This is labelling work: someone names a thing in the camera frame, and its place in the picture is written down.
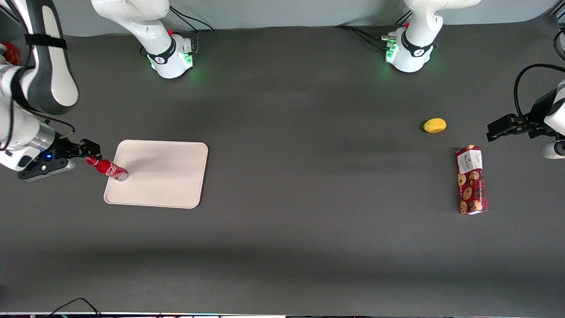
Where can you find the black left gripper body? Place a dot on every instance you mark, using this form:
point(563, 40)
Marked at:
point(536, 111)

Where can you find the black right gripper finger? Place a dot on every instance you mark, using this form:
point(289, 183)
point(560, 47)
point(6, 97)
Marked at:
point(93, 156)
point(90, 144)

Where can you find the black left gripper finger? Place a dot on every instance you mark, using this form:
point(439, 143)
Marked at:
point(510, 120)
point(496, 132)

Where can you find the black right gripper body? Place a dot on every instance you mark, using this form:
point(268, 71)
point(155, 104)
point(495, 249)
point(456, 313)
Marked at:
point(66, 149)

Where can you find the red coke bottle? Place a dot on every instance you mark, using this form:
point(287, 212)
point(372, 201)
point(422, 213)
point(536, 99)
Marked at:
point(108, 168)

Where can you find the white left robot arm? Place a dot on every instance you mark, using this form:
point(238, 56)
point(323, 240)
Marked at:
point(415, 53)

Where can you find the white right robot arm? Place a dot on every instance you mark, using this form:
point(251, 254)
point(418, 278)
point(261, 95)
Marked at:
point(172, 57)

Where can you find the white rectangular plastic tray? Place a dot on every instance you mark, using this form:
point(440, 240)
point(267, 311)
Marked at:
point(163, 176)

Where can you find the red tartan cookie box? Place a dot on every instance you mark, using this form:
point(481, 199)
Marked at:
point(472, 181)

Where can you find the yellow lemon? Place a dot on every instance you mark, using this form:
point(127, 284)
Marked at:
point(435, 125)

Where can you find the red round object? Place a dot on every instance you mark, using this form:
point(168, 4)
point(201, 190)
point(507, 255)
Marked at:
point(11, 53)

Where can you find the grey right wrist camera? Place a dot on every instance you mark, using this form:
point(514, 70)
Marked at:
point(48, 168)

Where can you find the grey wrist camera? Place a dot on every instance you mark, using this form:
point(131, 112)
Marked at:
point(554, 150)
point(48, 168)

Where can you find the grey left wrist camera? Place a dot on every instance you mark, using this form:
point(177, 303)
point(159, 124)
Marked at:
point(554, 150)

